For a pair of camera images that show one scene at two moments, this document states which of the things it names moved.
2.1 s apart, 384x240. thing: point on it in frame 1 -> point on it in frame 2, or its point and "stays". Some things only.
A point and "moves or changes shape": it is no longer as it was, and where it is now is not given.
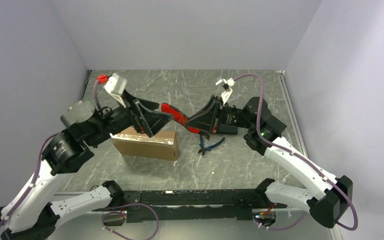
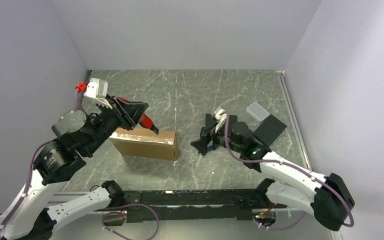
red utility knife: x=178 y=116 moves or changes shape
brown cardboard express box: x=163 y=144 stays
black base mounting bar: x=194 y=205 stays
